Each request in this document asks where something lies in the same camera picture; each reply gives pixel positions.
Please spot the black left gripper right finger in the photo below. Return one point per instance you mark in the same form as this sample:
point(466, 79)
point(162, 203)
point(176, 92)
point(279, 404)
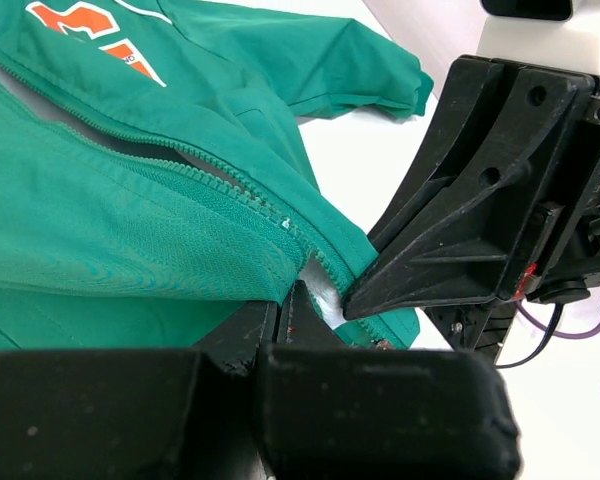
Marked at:
point(324, 411)

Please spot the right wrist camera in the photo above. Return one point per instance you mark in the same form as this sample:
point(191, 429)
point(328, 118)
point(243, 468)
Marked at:
point(563, 35)

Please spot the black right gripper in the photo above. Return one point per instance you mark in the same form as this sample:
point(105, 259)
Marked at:
point(500, 206)

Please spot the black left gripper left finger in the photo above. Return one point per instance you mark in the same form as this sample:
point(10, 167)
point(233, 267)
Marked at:
point(135, 413)

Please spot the green jacket white lining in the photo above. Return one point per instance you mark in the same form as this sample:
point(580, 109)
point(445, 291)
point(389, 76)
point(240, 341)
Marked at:
point(153, 177)

